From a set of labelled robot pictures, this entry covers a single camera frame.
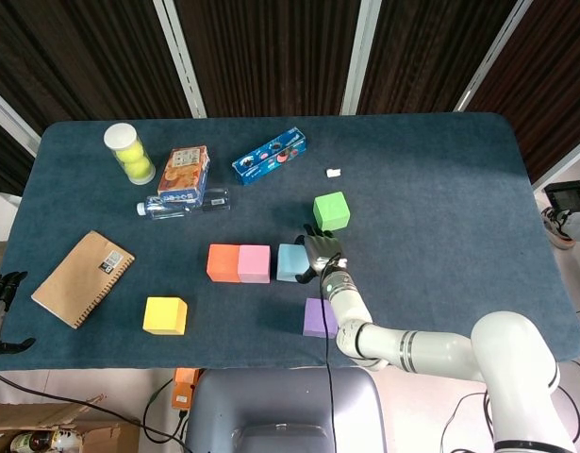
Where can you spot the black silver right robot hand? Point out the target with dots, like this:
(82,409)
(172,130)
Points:
(323,250)

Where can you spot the light blue foam cube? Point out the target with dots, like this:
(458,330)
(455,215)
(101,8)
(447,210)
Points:
(292,262)

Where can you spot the purple foam cube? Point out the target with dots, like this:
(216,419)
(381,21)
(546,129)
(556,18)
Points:
(314,318)

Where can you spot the pink foam cube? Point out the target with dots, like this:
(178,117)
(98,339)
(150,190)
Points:
(254,264)

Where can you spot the orange foam cube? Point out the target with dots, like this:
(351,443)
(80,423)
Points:
(222,264)

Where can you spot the yellow foam cube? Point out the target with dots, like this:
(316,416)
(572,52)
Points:
(164,316)

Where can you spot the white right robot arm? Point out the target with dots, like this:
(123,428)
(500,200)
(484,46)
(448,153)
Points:
(412,344)

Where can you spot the grey robot base seat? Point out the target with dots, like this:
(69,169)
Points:
(280,401)

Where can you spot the green foam cube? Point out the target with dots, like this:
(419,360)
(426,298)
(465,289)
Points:
(332,212)

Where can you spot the small white eraser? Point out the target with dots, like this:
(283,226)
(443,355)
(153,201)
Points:
(334,172)

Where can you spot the brown spiral notebook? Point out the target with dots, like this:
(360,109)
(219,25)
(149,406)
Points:
(82,278)

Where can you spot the brown cardboard box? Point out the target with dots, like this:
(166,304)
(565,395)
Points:
(35,415)

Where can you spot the blue Oreo cookie box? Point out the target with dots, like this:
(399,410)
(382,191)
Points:
(270,156)

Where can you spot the dark blue table cloth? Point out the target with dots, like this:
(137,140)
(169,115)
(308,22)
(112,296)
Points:
(435,236)

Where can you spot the green label glass bottle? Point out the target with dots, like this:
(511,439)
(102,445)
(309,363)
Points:
(35,441)

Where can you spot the clear plastic water bottle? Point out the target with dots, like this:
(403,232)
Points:
(176,207)

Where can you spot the blue orange snack box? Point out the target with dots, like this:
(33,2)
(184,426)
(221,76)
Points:
(182,174)

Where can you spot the yellow tennis ball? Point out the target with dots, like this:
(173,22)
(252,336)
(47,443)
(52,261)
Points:
(139,168)
(130,153)

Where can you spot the clear tennis ball tube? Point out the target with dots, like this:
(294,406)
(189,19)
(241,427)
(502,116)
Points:
(120,137)

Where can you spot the white black sneaker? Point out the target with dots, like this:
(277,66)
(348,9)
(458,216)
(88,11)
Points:
(556,231)

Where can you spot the black equipment case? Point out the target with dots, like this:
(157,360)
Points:
(570,193)

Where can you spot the white partition post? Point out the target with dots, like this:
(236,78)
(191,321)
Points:
(492,56)
(360,56)
(181,61)

